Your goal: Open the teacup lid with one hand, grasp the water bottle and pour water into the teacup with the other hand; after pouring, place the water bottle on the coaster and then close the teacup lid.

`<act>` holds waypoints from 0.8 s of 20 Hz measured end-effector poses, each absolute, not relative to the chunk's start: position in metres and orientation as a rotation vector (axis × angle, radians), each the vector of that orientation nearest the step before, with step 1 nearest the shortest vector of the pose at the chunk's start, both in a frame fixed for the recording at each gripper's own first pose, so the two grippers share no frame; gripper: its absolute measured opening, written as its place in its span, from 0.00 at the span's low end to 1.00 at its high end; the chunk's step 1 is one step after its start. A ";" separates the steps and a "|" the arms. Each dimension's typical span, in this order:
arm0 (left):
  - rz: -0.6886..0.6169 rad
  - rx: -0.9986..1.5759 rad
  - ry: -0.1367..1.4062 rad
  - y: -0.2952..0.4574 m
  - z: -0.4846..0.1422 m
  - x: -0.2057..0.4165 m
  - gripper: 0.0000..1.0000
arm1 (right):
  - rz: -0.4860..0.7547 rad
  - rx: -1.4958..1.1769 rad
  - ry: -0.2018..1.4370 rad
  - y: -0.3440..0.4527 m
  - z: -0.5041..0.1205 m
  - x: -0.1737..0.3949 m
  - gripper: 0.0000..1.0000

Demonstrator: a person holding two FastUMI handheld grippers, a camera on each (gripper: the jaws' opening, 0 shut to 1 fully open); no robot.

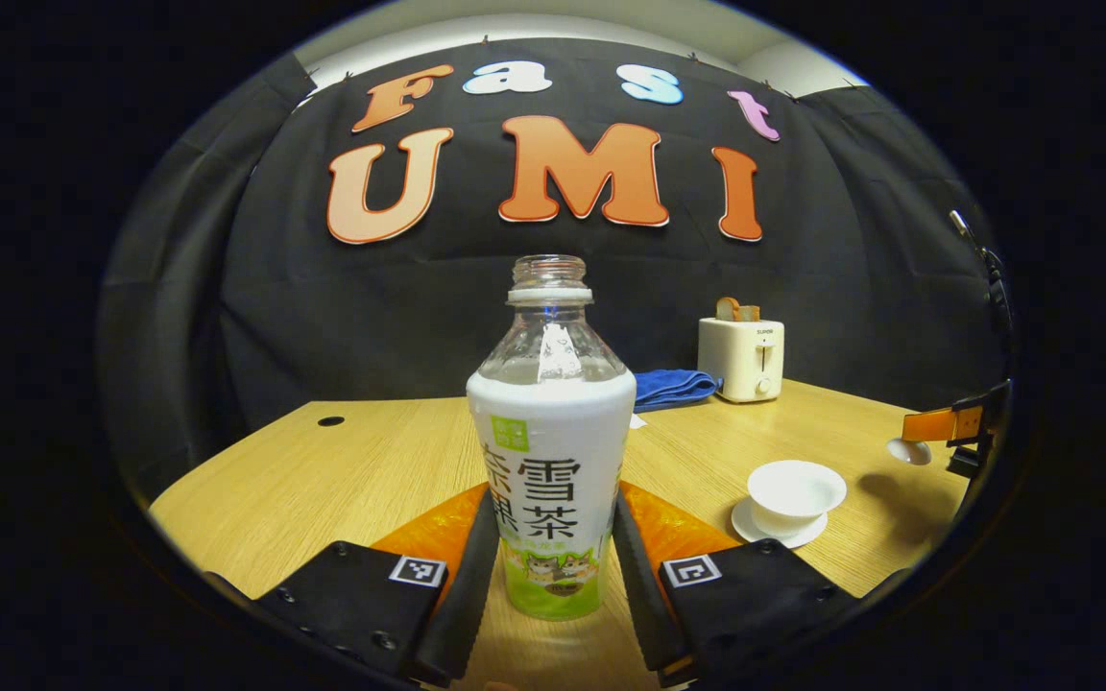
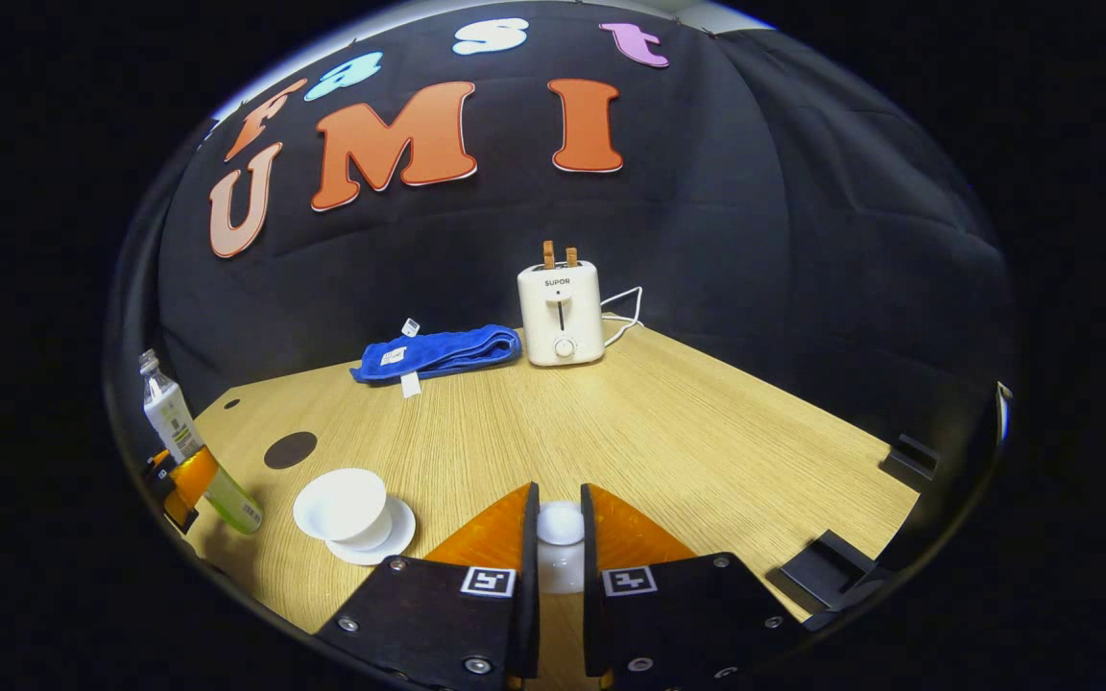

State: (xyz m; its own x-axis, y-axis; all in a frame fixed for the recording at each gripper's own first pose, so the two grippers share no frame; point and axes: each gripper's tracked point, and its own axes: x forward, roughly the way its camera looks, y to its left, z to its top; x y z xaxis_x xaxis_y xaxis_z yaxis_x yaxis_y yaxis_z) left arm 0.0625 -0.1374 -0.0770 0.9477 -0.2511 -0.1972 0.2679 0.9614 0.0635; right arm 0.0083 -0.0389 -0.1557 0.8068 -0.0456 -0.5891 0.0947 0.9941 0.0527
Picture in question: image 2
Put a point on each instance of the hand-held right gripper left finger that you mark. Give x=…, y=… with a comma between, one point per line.
x=528, y=614

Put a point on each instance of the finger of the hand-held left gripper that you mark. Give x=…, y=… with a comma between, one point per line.
x=193, y=475

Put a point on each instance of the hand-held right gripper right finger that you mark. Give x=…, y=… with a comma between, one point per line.
x=592, y=614

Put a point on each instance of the clear water bottle white label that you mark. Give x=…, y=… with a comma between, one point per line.
x=169, y=413

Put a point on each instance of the dark round coaster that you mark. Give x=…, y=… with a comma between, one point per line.
x=290, y=450

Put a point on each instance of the white teacup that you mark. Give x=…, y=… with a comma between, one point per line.
x=342, y=504

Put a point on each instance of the blue towel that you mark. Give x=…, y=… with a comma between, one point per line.
x=438, y=353

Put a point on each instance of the white toaster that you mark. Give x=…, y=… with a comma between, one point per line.
x=561, y=317

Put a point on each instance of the black backdrop cloth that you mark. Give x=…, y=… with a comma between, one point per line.
x=707, y=211

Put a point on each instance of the black table bracket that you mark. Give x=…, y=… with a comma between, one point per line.
x=910, y=459
x=827, y=571

